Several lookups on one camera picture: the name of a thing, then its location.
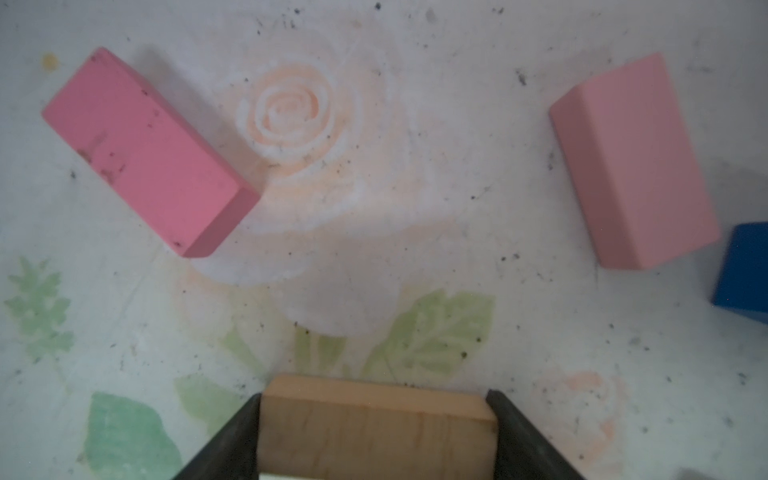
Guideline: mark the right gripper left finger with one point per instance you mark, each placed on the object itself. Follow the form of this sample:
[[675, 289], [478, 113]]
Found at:
[[232, 453]]

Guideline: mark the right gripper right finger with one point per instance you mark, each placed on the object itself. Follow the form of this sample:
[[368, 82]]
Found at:
[[522, 450]]

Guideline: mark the natural wood block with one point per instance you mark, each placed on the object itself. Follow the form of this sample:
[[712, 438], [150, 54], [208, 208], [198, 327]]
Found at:
[[318, 428]]

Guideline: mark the light pink rectangular block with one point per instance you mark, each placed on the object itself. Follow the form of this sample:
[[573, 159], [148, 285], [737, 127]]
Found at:
[[633, 167]]

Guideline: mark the hot pink rectangular block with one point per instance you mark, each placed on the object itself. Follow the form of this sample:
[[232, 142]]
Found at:
[[150, 156]]

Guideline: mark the blue cube block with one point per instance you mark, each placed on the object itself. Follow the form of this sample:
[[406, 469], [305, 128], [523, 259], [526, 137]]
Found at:
[[742, 286]]

